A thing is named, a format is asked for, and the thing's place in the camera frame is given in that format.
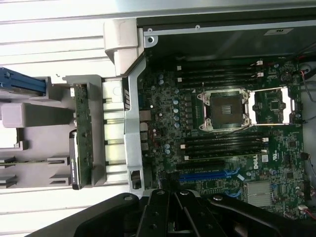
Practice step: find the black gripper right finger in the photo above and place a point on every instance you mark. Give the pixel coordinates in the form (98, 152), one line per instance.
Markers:
(202, 219)

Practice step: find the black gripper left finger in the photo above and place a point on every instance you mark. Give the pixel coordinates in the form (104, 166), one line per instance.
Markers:
(153, 217)

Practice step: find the blue expansion slot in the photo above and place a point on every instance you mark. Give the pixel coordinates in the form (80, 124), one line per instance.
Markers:
(202, 177)

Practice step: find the silver chipset heatsink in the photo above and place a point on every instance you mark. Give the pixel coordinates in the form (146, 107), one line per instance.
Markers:
(259, 192)

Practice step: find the black RAM slot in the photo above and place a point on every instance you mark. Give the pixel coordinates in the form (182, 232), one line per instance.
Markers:
(222, 150)
(217, 72)
(217, 84)
(222, 138)
(217, 66)
(217, 78)
(222, 144)

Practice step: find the green Dell motherboard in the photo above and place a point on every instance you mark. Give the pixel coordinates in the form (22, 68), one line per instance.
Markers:
(168, 123)

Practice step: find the CPU socket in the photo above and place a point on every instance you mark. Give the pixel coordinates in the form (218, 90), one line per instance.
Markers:
(224, 108)

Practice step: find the grey plastic parts rack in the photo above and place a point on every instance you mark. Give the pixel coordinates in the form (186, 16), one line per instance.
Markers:
(49, 138)

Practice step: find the green RAM stick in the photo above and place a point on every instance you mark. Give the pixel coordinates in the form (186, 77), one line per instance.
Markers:
(24, 162)

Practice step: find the metal socket cover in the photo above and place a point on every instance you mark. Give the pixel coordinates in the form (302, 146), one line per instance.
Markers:
(285, 103)

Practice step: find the silver CPU chip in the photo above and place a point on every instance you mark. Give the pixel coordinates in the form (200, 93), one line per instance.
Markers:
(7, 138)

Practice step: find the black open PC case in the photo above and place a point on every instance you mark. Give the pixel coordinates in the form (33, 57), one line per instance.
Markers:
(247, 42)

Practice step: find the hard disk in blue caddy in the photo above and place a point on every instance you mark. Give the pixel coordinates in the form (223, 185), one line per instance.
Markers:
(22, 79)

